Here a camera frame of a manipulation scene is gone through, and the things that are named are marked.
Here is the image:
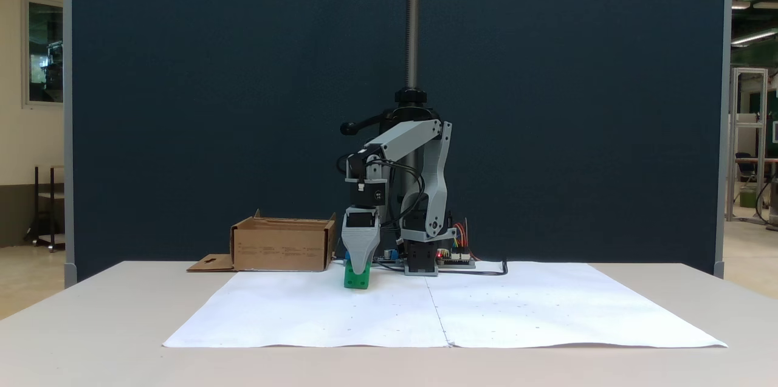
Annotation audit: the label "black forearm cable loop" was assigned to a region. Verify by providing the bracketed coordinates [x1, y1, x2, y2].
[372, 158, 427, 230]

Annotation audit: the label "circuit board with coloured wires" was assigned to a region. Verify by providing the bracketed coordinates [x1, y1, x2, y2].
[436, 216, 477, 270]

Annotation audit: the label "black tripod head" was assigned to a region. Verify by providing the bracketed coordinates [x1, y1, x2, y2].
[340, 87, 443, 136]

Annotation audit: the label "aluminium profile frame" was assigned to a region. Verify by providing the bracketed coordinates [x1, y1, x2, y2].
[726, 66, 770, 225]

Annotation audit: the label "black shelf cart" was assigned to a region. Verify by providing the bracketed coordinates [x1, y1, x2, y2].
[24, 164, 66, 253]

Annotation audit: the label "brown cardboard box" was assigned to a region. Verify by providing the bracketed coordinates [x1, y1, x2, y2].
[186, 209, 337, 273]

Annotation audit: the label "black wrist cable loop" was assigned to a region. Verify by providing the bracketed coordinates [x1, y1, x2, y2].
[336, 152, 365, 176]

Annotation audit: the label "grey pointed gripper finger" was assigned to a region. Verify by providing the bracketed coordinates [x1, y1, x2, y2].
[341, 224, 382, 276]

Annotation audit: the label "white paper sheet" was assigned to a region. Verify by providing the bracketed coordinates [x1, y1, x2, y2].
[162, 261, 452, 349]
[424, 261, 729, 349]

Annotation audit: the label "green dice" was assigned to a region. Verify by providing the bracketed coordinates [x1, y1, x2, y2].
[343, 258, 371, 290]

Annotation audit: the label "framed wall window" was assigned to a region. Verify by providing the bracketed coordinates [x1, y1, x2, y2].
[22, 0, 65, 110]

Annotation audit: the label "blue circuit board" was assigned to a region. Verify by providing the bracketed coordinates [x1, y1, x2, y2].
[372, 246, 404, 267]

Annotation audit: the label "dark blue partition panel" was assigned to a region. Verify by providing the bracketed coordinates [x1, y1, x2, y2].
[63, 0, 734, 288]

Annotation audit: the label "metal tripod pole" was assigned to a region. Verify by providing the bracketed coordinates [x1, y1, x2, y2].
[405, 0, 422, 91]

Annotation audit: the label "black power cable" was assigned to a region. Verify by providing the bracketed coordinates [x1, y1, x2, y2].
[436, 259, 509, 277]

